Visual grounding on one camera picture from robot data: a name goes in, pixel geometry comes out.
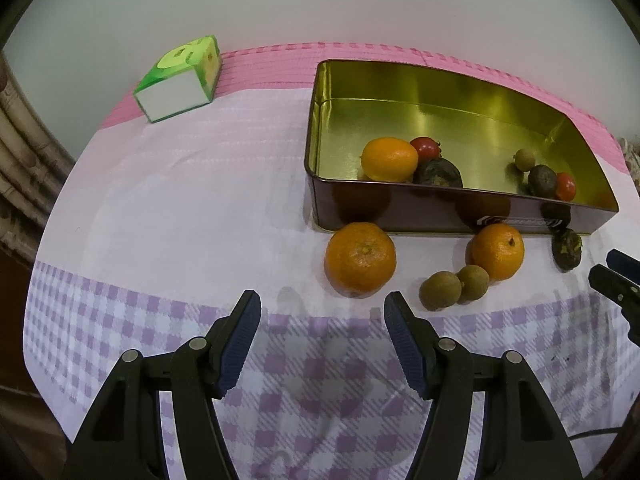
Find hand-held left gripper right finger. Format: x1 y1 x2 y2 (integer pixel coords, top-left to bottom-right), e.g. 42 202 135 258
383 291 583 480

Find green tissue box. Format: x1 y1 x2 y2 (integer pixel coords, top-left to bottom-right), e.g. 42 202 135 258
133 35 222 124

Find black cable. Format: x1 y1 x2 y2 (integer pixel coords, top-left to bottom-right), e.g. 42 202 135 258
567 426 623 442

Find dark wrinkled passion fruit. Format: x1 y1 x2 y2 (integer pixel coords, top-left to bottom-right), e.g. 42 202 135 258
552 228 583 273
413 158 464 189
527 165 559 198

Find purple tin box gold inside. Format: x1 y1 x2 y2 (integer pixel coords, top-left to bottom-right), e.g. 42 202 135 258
304 59 620 235

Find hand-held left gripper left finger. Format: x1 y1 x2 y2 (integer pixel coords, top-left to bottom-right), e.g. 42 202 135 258
60 290 262 480

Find large orange mandarin with stem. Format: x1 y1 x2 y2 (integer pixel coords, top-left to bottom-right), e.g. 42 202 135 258
466 223 526 282

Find bamboo furniture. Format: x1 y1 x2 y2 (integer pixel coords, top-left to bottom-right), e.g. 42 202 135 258
0 50 76 261

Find pink purple checked tablecloth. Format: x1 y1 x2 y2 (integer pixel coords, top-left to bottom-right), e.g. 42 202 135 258
22 42 640 480

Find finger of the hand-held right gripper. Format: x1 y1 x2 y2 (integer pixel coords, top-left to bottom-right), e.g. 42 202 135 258
606 249 640 286
588 263 640 346

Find small orange mandarin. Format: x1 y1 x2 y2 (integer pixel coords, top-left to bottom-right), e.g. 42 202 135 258
361 137 420 182
324 222 397 299

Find floral teapot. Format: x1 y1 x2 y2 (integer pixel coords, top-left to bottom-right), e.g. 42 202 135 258
620 137 640 176

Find small red tomato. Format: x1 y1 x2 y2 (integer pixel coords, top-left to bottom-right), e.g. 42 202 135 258
555 172 577 202

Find large red tomato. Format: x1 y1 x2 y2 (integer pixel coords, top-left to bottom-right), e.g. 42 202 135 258
409 136 443 161

